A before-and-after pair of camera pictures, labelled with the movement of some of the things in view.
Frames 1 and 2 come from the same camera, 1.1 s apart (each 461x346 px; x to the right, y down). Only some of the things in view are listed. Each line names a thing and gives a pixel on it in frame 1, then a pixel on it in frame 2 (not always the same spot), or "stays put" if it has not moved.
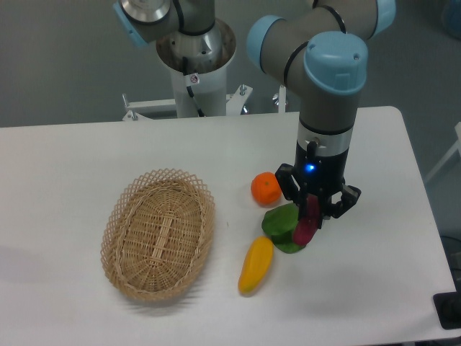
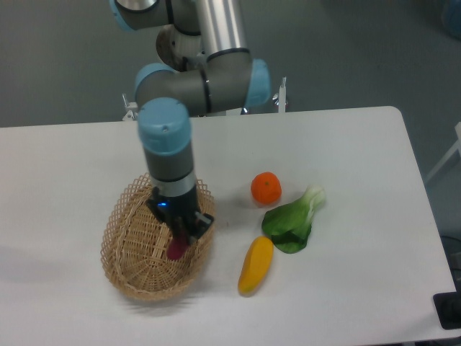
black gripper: x=317 y=174 to x=176 y=209
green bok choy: x=279 y=223 stays put
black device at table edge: x=448 y=308 stays put
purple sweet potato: x=308 y=225 to x=176 y=248
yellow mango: x=256 y=264 stays put
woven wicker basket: x=158 y=235 stays put
